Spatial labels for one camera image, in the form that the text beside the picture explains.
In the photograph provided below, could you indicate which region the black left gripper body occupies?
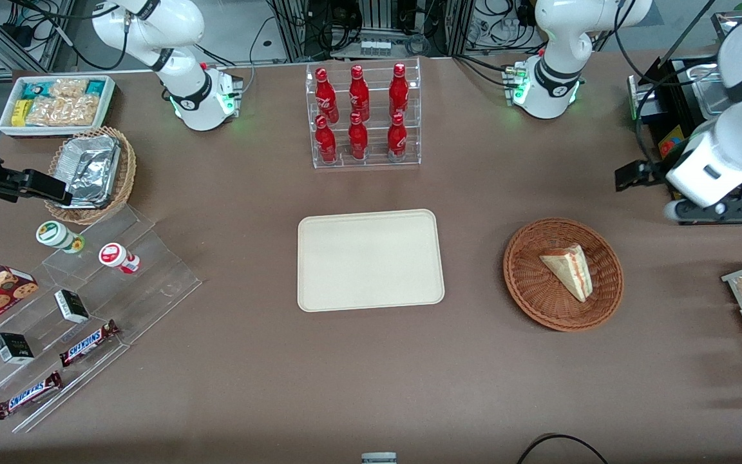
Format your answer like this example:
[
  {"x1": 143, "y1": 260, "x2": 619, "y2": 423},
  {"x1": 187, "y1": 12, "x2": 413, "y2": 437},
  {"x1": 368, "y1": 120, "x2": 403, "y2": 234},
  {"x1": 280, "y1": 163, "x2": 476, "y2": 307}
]
[{"x1": 615, "y1": 159, "x2": 669, "y2": 193}]

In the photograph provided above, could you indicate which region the triangular sandwich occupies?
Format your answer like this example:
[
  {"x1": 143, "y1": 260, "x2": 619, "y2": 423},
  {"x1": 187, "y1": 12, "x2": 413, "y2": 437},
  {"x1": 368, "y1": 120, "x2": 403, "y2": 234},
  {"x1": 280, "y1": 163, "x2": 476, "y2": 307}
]
[{"x1": 539, "y1": 244, "x2": 594, "y2": 303}]

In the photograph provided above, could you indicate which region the light wicker basket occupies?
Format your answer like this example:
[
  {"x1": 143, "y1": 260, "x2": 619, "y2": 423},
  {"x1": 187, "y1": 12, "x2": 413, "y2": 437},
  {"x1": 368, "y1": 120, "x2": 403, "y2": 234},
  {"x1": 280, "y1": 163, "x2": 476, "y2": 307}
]
[{"x1": 44, "y1": 126, "x2": 137, "y2": 226}]

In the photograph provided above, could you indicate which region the round brown wicker basket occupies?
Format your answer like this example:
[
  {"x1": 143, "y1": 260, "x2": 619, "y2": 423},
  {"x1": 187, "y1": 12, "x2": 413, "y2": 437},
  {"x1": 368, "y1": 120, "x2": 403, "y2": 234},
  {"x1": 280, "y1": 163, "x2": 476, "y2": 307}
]
[{"x1": 503, "y1": 218, "x2": 624, "y2": 333}]

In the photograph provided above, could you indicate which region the beige plastic tray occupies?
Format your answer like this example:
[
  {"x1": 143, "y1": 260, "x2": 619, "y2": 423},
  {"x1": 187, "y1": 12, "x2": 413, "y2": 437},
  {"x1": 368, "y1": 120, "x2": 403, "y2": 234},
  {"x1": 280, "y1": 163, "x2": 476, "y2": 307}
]
[{"x1": 298, "y1": 209, "x2": 445, "y2": 313}]

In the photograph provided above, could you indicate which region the aluminium foil container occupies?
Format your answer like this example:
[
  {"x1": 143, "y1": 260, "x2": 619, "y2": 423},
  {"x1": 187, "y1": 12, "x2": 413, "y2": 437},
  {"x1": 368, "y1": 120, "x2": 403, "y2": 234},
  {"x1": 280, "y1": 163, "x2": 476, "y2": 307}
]
[{"x1": 54, "y1": 135, "x2": 121, "y2": 209}]

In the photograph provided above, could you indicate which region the green lid yogurt bottle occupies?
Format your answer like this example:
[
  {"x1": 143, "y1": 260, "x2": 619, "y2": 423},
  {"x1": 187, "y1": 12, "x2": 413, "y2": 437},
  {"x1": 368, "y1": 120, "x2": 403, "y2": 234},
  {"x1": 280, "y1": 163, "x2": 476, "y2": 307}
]
[{"x1": 36, "y1": 220, "x2": 86, "y2": 254}]

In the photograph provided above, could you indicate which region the black food warmer machine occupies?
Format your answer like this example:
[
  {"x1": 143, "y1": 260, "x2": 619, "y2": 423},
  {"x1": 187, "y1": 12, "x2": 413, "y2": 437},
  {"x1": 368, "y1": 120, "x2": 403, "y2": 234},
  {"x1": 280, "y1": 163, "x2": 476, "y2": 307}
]
[{"x1": 627, "y1": 55, "x2": 742, "y2": 226}]

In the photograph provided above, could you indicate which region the clear bag of rice crackers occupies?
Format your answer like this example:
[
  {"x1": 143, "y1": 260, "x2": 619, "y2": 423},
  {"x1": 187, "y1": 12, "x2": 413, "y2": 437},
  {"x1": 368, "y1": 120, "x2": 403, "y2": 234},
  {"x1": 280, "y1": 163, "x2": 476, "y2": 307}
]
[{"x1": 26, "y1": 95, "x2": 100, "y2": 127}]

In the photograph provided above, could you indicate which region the red lid yogurt bottle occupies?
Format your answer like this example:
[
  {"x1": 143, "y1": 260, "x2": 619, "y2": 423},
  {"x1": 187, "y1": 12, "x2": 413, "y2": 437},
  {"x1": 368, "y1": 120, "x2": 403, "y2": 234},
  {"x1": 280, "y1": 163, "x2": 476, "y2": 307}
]
[{"x1": 99, "y1": 242, "x2": 141, "y2": 275}]

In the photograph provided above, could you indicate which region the small clear cracker bag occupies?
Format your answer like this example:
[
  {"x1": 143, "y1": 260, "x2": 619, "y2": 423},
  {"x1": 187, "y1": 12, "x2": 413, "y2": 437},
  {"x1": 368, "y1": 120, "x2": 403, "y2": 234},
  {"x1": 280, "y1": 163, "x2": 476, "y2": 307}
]
[{"x1": 49, "y1": 78, "x2": 90, "y2": 99}]

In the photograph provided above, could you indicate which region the white plastic snack bin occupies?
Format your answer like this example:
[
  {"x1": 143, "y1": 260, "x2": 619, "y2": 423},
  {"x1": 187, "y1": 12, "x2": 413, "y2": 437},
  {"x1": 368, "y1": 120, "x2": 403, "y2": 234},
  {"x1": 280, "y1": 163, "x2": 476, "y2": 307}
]
[{"x1": 0, "y1": 75, "x2": 117, "y2": 138}]

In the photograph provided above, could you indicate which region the steel warmer pan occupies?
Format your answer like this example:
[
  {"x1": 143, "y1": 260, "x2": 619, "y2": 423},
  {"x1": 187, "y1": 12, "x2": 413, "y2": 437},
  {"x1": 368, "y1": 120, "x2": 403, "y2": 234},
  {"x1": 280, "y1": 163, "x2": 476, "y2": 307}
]
[{"x1": 687, "y1": 61, "x2": 725, "y2": 118}]

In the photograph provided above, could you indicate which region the small black box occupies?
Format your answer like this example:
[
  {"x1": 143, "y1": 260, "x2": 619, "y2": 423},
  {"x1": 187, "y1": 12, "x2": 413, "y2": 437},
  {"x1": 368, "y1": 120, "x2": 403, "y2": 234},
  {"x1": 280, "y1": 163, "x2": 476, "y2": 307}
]
[
  {"x1": 54, "y1": 289, "x2": 90, "y2": 324},
  {"x1": 0, "y1": 333, "x2": 35, "y2": 365}
]

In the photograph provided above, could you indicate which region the clear acrylic stepped shelf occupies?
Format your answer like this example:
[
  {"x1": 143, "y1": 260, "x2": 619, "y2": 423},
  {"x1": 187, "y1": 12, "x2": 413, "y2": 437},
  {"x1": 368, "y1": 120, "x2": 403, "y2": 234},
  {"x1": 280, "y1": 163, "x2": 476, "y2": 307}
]
[{"x1": 0, "y1": 205, "x2": 203, "y2": 434}]

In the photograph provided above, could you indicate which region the brown Snickers bar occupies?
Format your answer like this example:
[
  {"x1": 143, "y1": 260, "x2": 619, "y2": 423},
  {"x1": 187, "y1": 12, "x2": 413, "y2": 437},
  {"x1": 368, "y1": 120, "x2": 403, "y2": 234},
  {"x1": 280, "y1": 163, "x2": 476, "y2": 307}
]
[
  {"x1": 59, "y1": 320, "x2": 120, "y2": 368},
  {"x1": 0, "y1": 371, "x2": 63, "y2": 421}
]

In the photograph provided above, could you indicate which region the red cola bottle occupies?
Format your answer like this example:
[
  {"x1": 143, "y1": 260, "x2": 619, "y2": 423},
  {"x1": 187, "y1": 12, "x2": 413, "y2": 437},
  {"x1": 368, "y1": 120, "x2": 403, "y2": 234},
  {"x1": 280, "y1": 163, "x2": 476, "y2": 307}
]
[
  {"x1": 314, "y1": 68, "x2": 340, "y2": 124},
  {"x1": 387, "y1": 113, "x2": 408, "y2": 162},
  {"x1": 348, "y1": 64, "x2": 370, "y2": 122},
  {"x1": 348, "y1": 112, "x2": 369, "y2": 160},
  {"x1": 315, "y1": 115, "x2": 338, "y2": 164},
  {"x1": 388, "y1": 63, "x2": 410, "y2": 120}
]

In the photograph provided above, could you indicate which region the clear acrylic bottle rack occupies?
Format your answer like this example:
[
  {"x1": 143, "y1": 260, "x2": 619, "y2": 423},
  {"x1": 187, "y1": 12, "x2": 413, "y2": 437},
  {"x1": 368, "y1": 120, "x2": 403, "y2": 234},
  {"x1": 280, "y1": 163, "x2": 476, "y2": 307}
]
[{"x1": 305, "y1": 57, "x2": 422, "y2": 169}]

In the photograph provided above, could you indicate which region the black floor cable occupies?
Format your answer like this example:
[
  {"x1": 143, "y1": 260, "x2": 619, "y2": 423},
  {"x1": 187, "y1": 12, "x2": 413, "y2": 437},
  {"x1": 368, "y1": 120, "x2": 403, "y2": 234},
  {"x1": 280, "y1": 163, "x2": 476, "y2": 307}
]
[{"x1": 516, "y1": 434, "x2": 610, "y2": 464}]

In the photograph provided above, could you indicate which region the aluminium equipment frame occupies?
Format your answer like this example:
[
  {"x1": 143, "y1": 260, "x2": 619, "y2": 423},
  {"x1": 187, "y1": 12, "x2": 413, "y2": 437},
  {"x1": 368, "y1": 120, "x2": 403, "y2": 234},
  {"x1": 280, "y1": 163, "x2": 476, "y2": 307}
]
[{"x1": 268, "y1": 0, "x2": 478, "y2": 63}]

